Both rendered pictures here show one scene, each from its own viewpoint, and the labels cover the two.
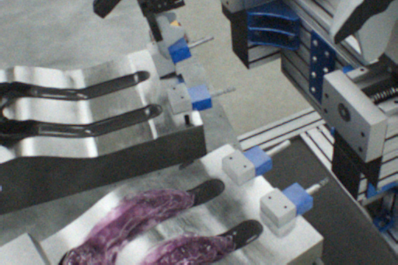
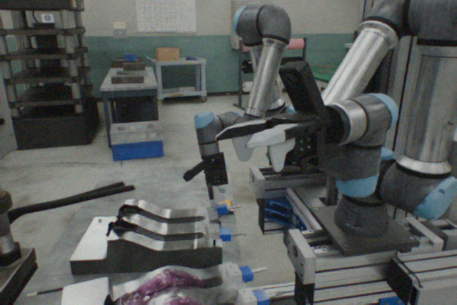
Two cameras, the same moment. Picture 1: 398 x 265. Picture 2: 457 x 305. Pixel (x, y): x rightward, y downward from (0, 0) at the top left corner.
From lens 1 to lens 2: 27 cm
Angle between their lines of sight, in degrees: 26
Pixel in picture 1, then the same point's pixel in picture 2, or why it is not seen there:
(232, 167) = (229, 271)
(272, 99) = (290, 273)
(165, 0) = (218, 179)
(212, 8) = not seen: hidden behind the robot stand
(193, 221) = (198, 294)
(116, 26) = (200, 197)
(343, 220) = not seen: outside the picture
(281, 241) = not seen: outside the picture
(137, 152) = (183, 254)
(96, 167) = (159, 257)
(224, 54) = (268, 241)
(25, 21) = (156, 186)
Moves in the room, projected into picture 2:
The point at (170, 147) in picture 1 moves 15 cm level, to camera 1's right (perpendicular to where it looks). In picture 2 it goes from (202, 256) to (246, 261)
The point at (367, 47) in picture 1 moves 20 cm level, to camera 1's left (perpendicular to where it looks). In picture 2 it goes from (239, 153) to (115, 147)
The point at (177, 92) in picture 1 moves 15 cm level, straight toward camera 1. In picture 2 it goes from (213, 228) to (207, 256)
